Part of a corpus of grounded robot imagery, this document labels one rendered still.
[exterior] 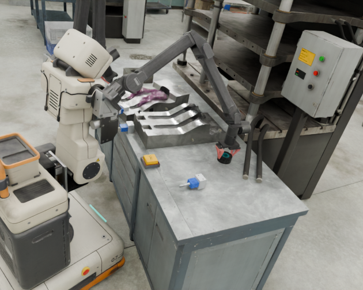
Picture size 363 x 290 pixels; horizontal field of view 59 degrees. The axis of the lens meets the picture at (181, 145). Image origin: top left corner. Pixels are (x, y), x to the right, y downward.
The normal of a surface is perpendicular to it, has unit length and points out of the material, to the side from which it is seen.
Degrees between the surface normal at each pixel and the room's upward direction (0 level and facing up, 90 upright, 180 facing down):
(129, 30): 90
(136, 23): 90
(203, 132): 90
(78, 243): 0
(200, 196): 0
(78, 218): 0
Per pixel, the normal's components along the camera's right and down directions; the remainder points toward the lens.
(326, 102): 0.39, 0.55
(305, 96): -0.91, 0.10
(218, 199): 0.16, -0.82
